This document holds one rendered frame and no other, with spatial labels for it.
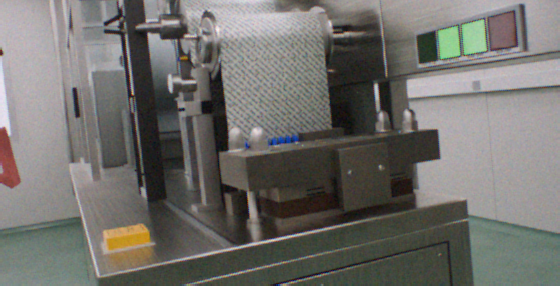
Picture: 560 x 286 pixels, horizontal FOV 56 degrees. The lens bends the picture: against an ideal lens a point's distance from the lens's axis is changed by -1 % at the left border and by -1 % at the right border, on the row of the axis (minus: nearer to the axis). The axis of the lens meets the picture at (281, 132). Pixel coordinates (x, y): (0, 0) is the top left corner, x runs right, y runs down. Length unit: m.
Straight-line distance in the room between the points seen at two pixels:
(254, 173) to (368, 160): 0.21
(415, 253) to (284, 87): 0.43
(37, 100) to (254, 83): 5.60
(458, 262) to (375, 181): 0.22
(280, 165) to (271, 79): 0.26
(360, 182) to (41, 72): 5.87
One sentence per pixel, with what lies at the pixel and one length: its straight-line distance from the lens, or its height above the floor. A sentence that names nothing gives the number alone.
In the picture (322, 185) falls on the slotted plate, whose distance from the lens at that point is 0.95.
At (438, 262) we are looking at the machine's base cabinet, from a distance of 1.03.
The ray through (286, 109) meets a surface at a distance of 1.12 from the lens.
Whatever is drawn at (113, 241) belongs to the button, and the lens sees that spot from 0.91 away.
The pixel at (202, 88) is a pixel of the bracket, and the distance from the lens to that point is 1.14.
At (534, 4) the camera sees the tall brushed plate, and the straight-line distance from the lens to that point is 0.85.
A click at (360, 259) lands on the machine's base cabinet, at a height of 0.83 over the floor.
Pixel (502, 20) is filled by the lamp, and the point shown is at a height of 1.20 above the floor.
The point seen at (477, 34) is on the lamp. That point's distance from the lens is 0.92.
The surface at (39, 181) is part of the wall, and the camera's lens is 6.62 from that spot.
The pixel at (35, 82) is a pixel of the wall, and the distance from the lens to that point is 6.61.
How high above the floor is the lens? 1.11
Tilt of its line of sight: 3 degrees down
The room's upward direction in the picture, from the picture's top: 6 degrees counter-clockwise
